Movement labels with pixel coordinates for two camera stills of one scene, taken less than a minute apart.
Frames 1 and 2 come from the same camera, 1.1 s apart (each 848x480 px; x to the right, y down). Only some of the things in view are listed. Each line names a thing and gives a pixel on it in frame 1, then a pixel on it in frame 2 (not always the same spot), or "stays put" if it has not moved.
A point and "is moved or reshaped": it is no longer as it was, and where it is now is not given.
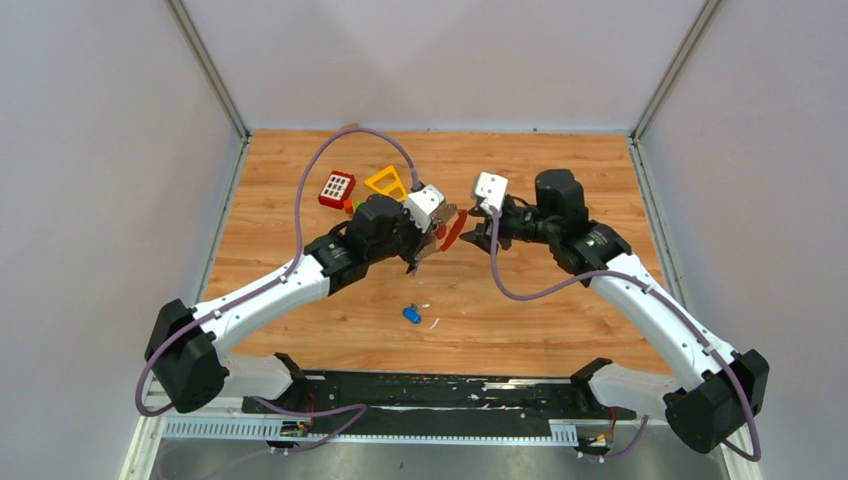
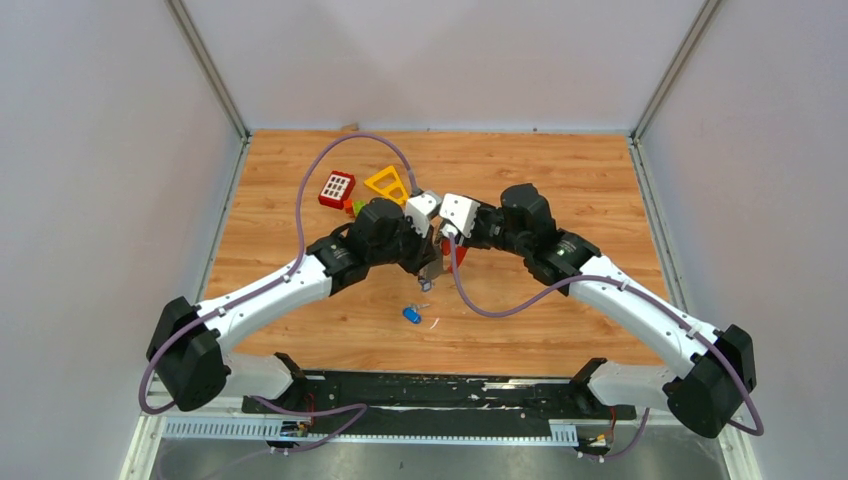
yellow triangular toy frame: x=387 y=182 stays put
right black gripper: x=481 y=235 stays put
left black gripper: x=422 y=240 stays put
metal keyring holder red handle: x=449 y=221 is moved or reshaped
